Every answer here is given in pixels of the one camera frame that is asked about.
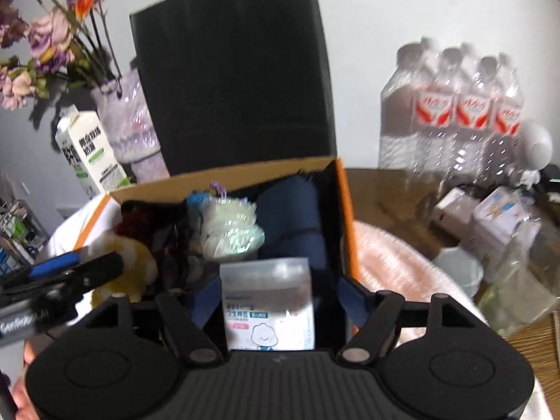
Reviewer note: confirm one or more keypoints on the white towel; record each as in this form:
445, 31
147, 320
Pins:
393, 262

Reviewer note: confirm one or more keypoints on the dark red rose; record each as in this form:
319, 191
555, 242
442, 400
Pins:
133, 223

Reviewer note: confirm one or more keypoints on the purple glass vase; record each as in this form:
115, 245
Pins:
127, 127

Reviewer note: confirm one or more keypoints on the wooden desktop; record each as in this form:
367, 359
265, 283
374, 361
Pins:
393, 197

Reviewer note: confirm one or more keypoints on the white milk carton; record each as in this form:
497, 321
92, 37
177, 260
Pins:
92, 153

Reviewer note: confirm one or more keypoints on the white printed carton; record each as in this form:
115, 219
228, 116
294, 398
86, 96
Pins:
503, 216

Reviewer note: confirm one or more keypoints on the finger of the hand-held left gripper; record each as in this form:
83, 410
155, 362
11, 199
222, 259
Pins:
57, 264
96, 271

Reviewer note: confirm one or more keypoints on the red label water bottle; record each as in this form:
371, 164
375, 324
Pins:
407, 113
503, 118
455, 113

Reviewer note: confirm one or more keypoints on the yellow white plush toy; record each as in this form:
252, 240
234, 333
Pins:
135, 264

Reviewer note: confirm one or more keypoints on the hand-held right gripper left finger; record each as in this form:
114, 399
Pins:
206, 304

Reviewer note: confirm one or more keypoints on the purple dried flower bouquet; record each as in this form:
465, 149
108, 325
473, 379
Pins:
48, 35

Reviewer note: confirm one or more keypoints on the white round speaker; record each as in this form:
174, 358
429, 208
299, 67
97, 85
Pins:
536, 144

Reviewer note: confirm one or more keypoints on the small white carton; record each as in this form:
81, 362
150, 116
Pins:
455, 212

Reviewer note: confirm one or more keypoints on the navy cloth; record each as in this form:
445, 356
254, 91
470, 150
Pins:
288, 218

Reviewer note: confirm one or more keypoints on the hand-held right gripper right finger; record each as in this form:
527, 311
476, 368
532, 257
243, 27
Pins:
350, 302

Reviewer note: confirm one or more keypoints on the black paper bag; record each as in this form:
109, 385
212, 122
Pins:
232, 74

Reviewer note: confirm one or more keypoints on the orange cardboard box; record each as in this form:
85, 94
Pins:
348, 227

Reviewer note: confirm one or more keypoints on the translucent cotton swab box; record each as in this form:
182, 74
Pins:
267, 297

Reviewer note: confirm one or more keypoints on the clear plastic bag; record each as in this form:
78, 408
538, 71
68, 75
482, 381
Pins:
520, 288

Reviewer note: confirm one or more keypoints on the white bowl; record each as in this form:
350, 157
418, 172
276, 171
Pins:
459, 271

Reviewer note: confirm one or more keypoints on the iridescent plastic bag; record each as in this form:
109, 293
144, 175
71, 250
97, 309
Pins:
227, 232

